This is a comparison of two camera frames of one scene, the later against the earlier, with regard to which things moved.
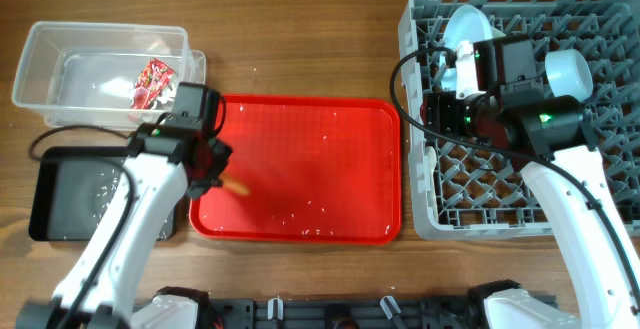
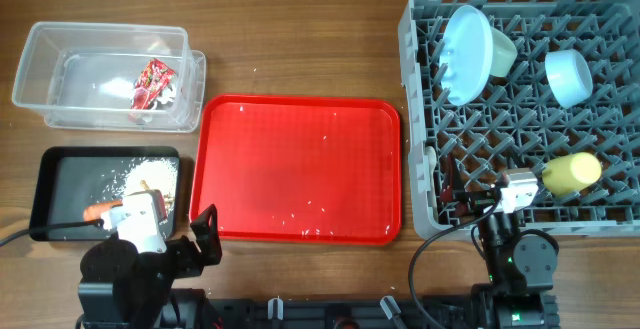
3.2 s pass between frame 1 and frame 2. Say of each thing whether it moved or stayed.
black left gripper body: moved
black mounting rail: stayed
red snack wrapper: stayed
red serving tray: stayed
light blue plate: stayed
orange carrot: moved
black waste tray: stayed
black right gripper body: moved
